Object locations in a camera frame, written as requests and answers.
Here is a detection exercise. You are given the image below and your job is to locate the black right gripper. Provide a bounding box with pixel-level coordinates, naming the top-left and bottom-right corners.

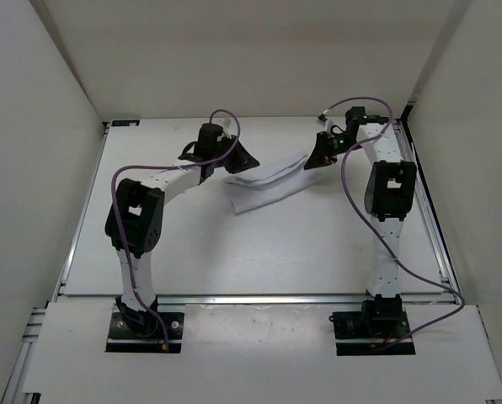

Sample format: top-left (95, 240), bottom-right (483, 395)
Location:
top-left (304, 131), bottom-right (363, 170)

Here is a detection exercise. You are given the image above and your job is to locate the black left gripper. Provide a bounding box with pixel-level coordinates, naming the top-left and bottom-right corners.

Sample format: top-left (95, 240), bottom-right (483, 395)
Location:
top-left (210, 135), bottom-right (258, 173)

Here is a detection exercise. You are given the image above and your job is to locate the white fabric skirt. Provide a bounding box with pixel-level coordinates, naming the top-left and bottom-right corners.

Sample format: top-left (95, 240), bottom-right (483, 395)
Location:
top-left (222, 152), bottom-right (322, 215)

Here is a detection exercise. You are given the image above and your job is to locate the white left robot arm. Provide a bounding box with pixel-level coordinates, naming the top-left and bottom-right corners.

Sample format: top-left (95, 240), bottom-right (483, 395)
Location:
top-left (104, 123), bottom-right (259, 337)

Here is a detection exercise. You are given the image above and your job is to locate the blue left corner label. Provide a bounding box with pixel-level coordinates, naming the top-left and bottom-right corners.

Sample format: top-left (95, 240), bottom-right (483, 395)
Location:
top-left (110, 120), bottom-right (141, 127)

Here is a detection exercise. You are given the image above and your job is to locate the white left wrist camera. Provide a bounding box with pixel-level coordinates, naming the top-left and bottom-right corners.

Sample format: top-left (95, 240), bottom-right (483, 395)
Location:
top-left (217, 118), bottom-right (233, 138)

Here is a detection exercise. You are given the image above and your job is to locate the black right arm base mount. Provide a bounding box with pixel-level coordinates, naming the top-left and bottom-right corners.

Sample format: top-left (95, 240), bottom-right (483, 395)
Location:
top-left (328, 295), bottom-right (416, 357)

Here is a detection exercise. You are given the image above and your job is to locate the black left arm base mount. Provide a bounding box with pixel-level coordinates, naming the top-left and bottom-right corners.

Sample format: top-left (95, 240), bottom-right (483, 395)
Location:
top-left (105, 297), bottom-right (184, 354)

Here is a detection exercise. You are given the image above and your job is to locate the aluminium left front frame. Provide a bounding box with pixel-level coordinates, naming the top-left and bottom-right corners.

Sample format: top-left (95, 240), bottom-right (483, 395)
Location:
top-left (0, 306), bottom-right (52, 404)

